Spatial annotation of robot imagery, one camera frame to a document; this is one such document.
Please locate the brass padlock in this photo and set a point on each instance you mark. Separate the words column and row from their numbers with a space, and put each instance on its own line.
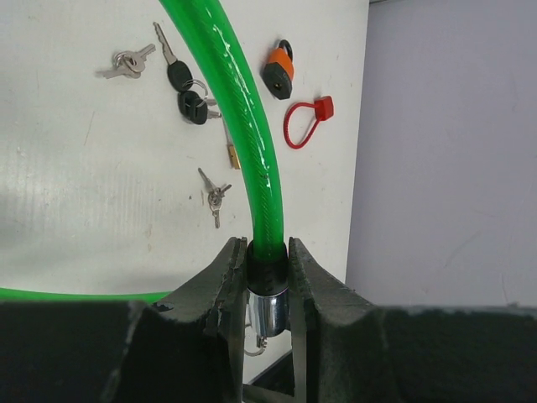
column 232, row 153

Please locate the small silver keys right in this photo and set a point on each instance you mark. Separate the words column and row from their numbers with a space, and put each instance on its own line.
column 215, row 196

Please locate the green cable bike lock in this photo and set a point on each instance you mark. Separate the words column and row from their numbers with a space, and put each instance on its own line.
column 101, row 198

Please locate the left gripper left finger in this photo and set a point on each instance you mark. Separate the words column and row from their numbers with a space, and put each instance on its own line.
column 187, row 347

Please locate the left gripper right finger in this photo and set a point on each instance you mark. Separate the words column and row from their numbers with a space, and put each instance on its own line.
column 346, row 349

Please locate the black-headed key pair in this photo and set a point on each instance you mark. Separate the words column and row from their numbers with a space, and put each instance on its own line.
column 192, row 94

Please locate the small silver keys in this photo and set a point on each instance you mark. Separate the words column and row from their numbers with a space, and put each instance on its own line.
column 215, row 196
column 128, row 63

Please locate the small silver keys upper left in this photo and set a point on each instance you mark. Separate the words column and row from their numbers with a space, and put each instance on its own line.
column 128, row 63

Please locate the red cable seal tag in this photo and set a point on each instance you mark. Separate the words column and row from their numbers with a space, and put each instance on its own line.
column 302, row 119

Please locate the orange black padlock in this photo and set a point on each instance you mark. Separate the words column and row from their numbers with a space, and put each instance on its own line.
column 278, row 71

